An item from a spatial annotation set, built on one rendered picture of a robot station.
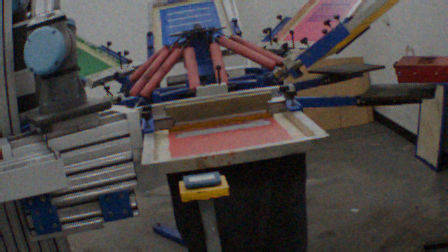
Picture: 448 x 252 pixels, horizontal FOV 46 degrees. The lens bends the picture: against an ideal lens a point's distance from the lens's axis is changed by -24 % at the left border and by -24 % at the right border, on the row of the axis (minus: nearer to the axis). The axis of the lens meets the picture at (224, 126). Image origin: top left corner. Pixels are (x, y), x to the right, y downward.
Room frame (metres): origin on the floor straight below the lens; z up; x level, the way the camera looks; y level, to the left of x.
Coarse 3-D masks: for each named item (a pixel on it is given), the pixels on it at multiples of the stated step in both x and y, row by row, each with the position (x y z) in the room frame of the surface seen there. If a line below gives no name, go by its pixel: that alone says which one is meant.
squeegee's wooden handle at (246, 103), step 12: (240, 96) 2.53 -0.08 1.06; (252, 96) 2.53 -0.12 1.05; (264, 96) 2.54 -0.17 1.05; (168, 108) 2.51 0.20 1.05; (180, 108) 2.51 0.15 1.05; (192, 108) 2.52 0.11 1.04; (204, 108) 2.52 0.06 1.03; (216, 108) 2.52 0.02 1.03; (228, 108) 2.53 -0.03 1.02; (240, 108) 2.53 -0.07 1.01; (252, 108) 2.53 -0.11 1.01; (264, 108) 2.54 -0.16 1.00; (180, 120) 2.51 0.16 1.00
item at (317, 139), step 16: (288, 112) 2.50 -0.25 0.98; (304, 128) 2.19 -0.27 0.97; (320, 128) 2.08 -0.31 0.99; (144, 144) 2.21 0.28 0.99; (272, 144) 1.96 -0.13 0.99; (288, 144) 1.95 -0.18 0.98; (304, 144) 1.95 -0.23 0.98; (320, 144) 1.95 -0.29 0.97; (144, 160) 1.97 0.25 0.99; (160, 160) 1.94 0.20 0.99; (176, 160) 1.93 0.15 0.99; (192, 160) 1.93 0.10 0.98; (208, 160) 1.93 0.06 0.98; (224, 160) 1.93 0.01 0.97; (240, 160) 1.94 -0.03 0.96
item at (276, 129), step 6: (252, 120) 2.57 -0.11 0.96; (258, 120) 2.55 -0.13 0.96; (264, 120) 2.54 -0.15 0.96; (270, 120) 2.52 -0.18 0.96; (222, 126) 2.53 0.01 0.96; (258, 126) 2.44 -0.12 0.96; (264, 126) 2.42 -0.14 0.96; (270, 126) 2.41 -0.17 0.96; (276, 126) 2.39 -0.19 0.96; (228, 132) 2.40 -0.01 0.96; (234, 132) 2.39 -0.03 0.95; (276, 132) 2.29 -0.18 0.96; (282, 132) 2.27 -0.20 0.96; (276, 138) 2.19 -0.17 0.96; (282, 138) 2.18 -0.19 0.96; (288, 138) 2.16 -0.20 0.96
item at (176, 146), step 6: (216, 126) 2.55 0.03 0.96; (174, 132) 2.54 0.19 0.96; (180, 132) 2.53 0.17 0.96; (186, 132) 2.52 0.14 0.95; (222, 132) 2.42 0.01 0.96; (168, 138) 2.44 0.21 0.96; (174, 138) 2.42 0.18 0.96; (180, 138) 2.40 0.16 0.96; (186, 138) 2.40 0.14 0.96; (174, 144) 2.32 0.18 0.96; (180, 144) 2.31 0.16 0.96; (174, 150) 2.22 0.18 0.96; (180, 150) 2.21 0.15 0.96; (174, 156) 2.13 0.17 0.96
